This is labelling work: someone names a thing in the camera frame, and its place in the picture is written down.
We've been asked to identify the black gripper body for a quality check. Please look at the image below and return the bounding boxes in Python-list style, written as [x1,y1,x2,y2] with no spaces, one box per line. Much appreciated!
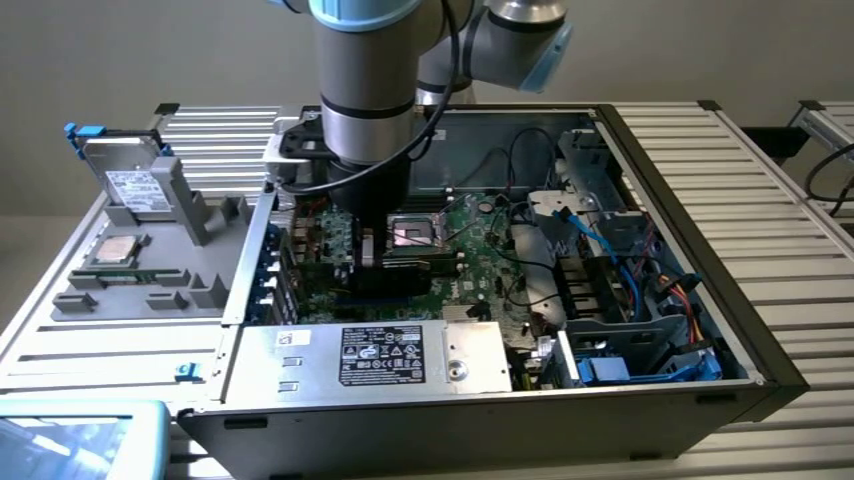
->
[326,159,412,224]

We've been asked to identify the CPU socket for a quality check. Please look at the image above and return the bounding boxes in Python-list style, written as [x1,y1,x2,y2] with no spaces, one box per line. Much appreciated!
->
[386,212,450,251]

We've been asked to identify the black RAM slots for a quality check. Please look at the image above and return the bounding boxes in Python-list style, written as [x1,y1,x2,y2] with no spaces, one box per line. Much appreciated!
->
[426,252,467,275]

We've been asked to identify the green motherboard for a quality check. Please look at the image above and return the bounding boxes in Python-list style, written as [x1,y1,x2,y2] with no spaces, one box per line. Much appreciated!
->
[270,192,559,351]

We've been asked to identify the silver chipset heat sink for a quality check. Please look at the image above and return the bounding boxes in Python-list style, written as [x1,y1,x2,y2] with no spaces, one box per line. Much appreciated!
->
[439,305,492,326]

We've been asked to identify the silver power supply unit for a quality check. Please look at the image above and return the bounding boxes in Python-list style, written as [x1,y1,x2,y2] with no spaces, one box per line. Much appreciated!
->
[223,319,515,404]

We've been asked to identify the grey parts rack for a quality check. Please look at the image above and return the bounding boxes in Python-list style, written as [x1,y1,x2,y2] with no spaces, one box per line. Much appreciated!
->
[49,157,268,324]

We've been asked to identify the silver metal disk bay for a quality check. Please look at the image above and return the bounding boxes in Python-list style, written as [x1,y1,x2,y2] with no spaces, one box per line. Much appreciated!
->
[552,127,662,261]

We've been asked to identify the silver hard disk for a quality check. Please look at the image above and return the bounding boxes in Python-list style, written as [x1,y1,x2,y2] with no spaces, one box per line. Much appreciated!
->
[79,137,168,214]

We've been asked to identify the green RAM stick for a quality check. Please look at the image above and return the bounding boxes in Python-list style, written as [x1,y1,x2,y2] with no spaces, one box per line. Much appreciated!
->
[72,268,181,284]

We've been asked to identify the CPU chip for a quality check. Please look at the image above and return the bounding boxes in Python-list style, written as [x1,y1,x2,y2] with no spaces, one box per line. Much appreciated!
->
[92,234,145,264]

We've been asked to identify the open black PC case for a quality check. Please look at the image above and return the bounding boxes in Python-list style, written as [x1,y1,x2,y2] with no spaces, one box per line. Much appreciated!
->
[176,102,813,480]

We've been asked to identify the blue disk caddy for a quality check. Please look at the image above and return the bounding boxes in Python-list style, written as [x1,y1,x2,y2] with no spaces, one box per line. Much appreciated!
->
[576,352,632,386]

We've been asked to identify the blue teach pendant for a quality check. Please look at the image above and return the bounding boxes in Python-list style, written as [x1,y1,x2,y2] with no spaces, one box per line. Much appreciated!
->
[0,398,172,480]

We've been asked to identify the wrist camera with white bracket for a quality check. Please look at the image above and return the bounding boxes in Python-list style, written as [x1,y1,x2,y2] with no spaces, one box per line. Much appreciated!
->
[263,117,335,194]

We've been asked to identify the black looped case wire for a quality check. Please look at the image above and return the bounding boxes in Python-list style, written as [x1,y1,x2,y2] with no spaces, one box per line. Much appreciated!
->
[503,127,559,211]

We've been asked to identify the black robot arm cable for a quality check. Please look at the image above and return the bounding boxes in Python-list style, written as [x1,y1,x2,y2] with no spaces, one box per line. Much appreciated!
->
[270,0,466,194]

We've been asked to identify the blue SATA wire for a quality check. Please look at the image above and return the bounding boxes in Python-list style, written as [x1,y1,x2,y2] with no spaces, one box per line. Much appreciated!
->
[556,207,659,321]

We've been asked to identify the blue disk bracket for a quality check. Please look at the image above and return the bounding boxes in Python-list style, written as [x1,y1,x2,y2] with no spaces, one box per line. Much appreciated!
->
[63,122,172,161]

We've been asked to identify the coloured power wires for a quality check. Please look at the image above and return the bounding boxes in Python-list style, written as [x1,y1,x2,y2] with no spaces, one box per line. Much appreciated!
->
[657,272,709,351]

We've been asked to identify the blue caddy rail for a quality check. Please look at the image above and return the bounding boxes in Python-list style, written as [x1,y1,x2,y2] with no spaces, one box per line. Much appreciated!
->
[630,347,726,386]

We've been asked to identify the black cable beside table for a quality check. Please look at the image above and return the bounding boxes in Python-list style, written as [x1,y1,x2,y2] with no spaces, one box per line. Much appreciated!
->
[806,142,854,219]

